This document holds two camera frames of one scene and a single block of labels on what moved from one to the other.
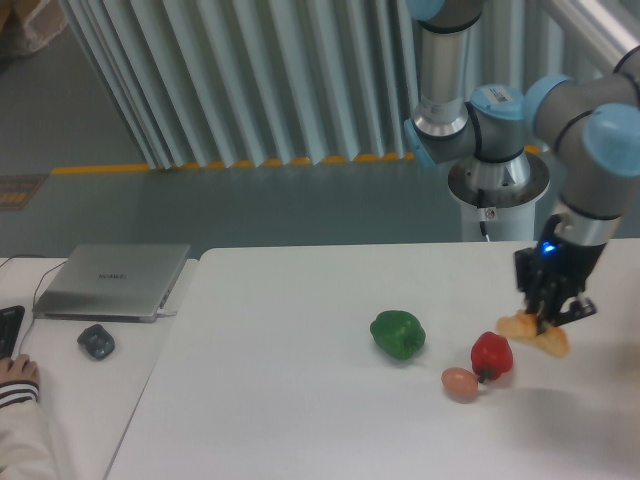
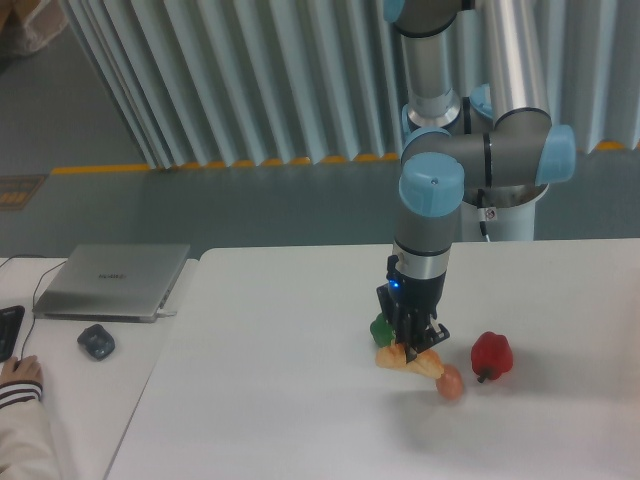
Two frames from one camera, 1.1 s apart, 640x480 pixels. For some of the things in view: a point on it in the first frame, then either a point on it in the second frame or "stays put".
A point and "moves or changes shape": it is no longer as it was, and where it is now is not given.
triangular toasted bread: (522, 324) to (424, 362)
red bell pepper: (491, 356) stays put
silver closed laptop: (113, 283) stays put
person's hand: (20, 368) stays put
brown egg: (459, 384) moves or changes shape
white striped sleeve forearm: (26, 450) stays put
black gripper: (552, 272) to (409, 303)
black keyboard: (11, 318) stays put
